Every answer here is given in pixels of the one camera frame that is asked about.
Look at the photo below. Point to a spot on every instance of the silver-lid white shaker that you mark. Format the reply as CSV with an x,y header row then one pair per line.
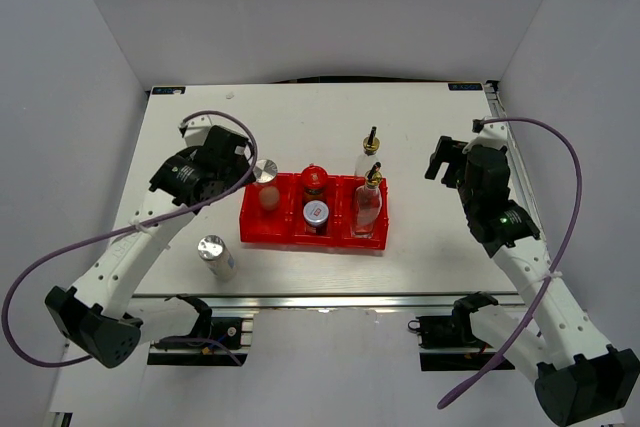
x,y
214,253

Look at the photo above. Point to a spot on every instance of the blue right corner sticker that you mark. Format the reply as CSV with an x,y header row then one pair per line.
x,y
465,86

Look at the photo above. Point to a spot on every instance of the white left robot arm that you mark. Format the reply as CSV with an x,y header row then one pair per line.
x,y
99,313

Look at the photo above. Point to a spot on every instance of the silver-top white cylinder canister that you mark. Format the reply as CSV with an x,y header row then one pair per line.
x,y
265,173

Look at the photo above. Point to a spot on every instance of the white-lid brown spice jar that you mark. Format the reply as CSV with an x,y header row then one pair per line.
x,y
316,215

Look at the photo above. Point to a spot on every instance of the red three-compartment tray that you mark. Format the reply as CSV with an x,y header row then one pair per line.
x,y
285,224

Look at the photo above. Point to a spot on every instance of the red-lid sauce jar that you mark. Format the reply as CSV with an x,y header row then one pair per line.
x,y
314,180

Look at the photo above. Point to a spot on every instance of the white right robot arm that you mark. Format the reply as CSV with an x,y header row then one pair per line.
x,y
576,372

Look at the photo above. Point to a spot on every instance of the aluminium side rail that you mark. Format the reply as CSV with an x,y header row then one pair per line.
x,y
523,191

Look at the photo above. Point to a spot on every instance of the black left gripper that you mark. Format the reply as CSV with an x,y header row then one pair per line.
x,y
238,172

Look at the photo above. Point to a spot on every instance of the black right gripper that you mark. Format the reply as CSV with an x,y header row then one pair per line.
x,y
447,151

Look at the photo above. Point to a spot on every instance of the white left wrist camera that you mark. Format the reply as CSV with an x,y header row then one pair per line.
x,y
195,130

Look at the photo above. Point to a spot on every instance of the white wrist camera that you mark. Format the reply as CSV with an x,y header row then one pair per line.
x,y
195,130
489,132

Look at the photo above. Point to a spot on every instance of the clear glass bottle gold spout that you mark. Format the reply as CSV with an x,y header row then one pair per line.
x,y
367,203

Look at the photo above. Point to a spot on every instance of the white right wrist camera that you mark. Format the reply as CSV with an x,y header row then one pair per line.
x,y
489,132

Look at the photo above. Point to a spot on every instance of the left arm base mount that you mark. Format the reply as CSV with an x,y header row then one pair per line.
x,y
213,342

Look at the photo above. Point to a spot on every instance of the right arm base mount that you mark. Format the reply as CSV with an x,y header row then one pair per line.
x,y
446,341

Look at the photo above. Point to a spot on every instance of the glass bottle with dark sauce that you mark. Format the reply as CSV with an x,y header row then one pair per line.
x,y
368,157

